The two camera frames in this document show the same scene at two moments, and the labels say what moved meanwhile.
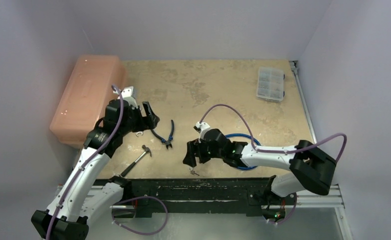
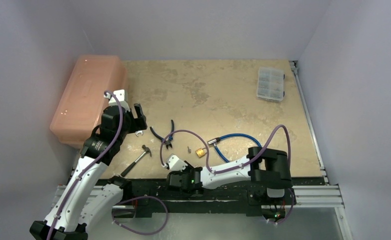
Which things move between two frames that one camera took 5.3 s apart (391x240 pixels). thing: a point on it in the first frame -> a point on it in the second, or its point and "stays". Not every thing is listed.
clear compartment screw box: x=270 y=84 stays
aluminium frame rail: x=334 y=200 stays
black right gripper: x=197 y=149 -> x=170 y=179
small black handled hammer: x=146 y=149 stays
